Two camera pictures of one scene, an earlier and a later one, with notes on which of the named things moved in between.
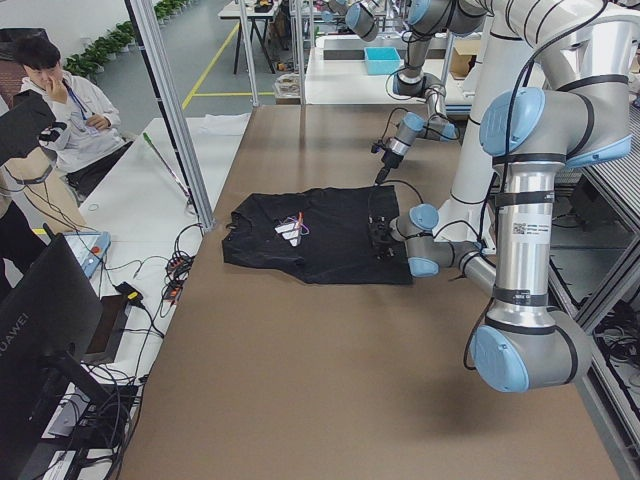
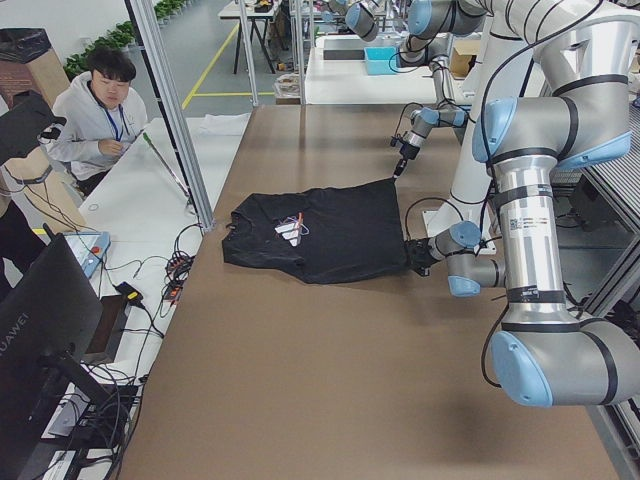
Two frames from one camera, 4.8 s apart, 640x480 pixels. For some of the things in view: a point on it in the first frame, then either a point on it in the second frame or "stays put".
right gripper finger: x=382 y=175 to x=400 y=167
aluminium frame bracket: x=147 y=23 stays put
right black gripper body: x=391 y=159 to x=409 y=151
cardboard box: x=463 y=58 stays put
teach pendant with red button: x=89 y=248 stays put
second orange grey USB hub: x=172 y=291 stays put
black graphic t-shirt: x=324 y=230 stays put
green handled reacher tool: x=167 y=166 stays put
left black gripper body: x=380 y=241 to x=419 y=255
